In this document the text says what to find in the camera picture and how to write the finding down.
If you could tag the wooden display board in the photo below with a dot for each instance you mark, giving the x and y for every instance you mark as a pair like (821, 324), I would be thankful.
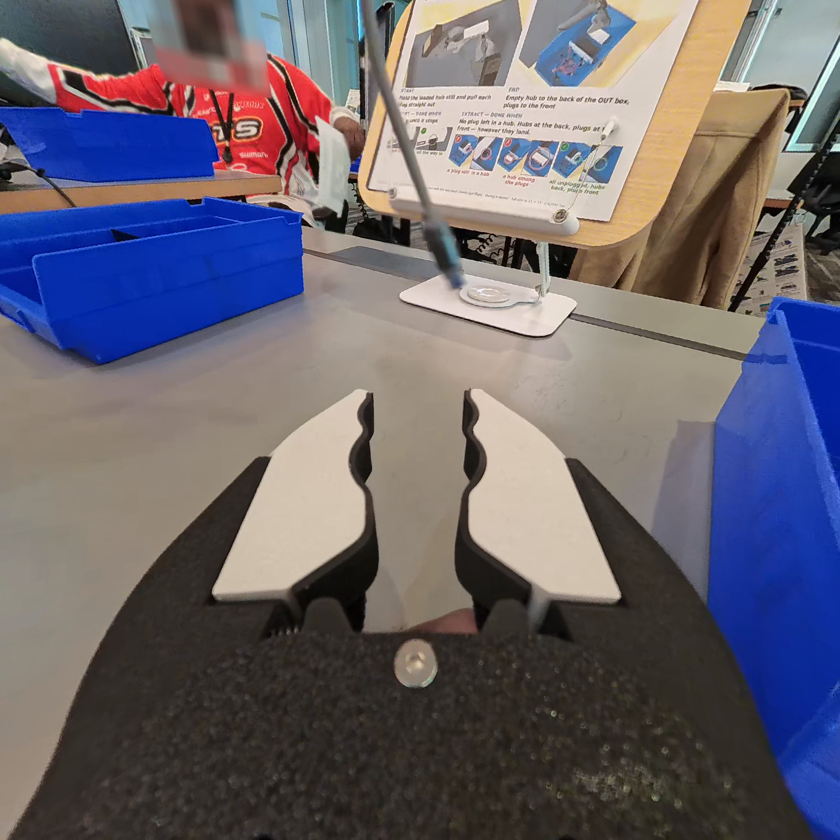
(689, 131)

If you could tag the printed instruction sheet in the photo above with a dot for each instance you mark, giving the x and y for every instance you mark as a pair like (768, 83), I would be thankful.
(525, 111)

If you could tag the white paper sheet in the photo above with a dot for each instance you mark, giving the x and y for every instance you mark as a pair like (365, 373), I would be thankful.
(333, 164)

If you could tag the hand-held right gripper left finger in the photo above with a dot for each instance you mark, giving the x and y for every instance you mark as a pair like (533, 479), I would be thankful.
(302, 518)

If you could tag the blue plastic bin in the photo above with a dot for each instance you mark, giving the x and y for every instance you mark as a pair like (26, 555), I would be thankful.
(774, 525)
(164, 308)
(98, 151)

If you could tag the white printed floor sign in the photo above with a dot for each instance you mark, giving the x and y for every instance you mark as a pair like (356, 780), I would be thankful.
(781, 269)

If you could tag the thin black pole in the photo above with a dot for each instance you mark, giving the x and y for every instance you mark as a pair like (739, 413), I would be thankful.
(779, 223)

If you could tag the tan hanging cloth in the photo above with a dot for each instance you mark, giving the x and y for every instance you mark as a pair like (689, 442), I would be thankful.
(709, 229)

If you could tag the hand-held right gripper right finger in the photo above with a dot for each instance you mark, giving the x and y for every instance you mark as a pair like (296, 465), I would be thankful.
(538, 518)

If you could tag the wood-edged white desk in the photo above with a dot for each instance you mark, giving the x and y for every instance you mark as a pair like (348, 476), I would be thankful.
(164, 187)

